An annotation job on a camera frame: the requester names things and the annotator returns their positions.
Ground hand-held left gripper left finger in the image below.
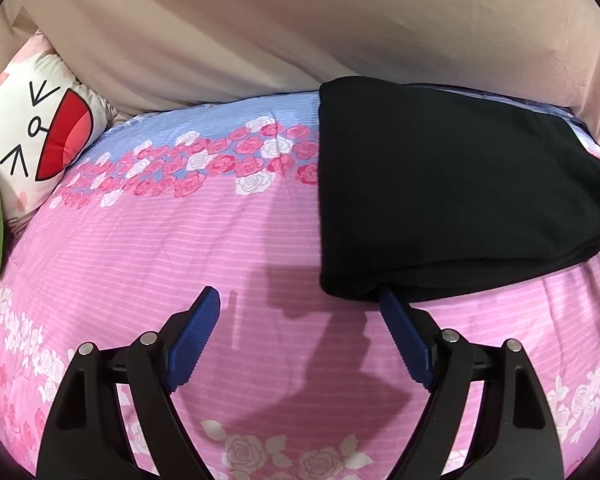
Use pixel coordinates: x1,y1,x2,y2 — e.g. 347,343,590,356
36,286,222,480

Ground white cartoon face pillow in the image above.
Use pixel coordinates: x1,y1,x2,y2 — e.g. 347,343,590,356
0,30,117,228

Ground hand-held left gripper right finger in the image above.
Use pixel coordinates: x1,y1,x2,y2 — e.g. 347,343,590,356
378,286,567,480

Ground beige curtain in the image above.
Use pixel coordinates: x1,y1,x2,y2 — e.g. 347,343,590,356
0,0,600,153

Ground pink floral blanket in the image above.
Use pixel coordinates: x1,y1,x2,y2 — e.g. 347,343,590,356
0,87,600,480

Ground black pants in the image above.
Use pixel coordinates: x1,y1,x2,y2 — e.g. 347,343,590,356
317,76,600,307

